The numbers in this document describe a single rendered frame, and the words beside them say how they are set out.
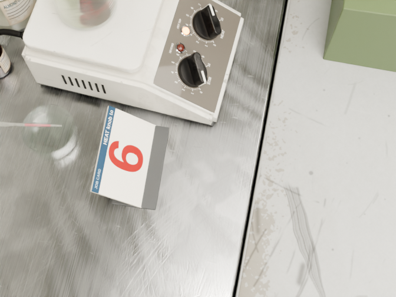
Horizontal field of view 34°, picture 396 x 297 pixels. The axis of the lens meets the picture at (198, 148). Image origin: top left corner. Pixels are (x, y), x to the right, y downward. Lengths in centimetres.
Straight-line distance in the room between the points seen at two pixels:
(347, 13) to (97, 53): 24
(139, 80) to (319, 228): 23
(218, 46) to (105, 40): 12
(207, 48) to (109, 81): 11
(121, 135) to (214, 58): 13
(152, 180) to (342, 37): 24
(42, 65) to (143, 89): 10
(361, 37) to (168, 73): 20
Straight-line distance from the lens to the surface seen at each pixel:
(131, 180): 64
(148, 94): 63
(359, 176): 68
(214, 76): 66
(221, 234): 64
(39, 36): 64
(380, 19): 65
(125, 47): 62
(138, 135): 66
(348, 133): 69
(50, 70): 66
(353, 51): 70
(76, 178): 67
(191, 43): 66
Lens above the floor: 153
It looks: 70 degrees down
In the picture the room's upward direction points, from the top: straight up
